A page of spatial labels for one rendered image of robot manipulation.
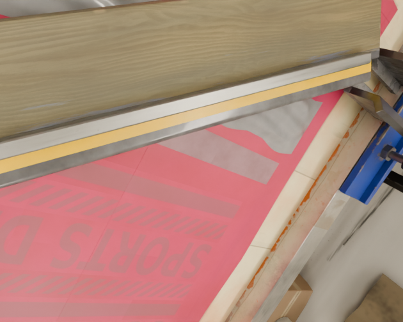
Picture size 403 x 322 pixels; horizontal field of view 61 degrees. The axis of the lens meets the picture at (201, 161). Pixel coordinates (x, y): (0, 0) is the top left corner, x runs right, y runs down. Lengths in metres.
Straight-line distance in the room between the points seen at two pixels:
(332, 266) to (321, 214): 1.95
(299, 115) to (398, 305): 1.87
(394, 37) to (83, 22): 0.37
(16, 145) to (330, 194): 0.37
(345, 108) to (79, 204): 0.33
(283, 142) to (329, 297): 2.07
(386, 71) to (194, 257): 0.31
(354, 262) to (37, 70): 2.24
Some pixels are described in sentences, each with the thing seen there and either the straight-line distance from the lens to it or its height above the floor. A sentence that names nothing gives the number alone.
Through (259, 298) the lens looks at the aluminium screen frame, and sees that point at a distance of 0.52.
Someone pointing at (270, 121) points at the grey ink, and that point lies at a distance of 0.37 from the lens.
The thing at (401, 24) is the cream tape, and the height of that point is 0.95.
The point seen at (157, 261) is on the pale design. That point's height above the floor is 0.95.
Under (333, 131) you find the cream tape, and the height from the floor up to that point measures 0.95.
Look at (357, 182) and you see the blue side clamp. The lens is 0.47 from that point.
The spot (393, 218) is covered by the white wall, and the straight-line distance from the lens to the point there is 2.31.
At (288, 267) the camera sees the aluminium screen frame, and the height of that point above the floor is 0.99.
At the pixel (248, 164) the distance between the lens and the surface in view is 0.39.
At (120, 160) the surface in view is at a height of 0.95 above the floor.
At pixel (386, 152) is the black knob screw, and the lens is 0.48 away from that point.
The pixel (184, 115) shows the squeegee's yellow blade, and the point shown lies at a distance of 0.27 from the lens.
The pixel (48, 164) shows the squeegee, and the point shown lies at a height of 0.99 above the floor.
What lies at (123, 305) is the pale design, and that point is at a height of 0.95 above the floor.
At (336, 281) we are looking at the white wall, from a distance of 2.41.
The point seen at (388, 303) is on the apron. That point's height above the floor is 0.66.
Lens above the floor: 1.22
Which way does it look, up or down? 49 degrees down
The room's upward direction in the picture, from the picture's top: 132 degrees clockwise
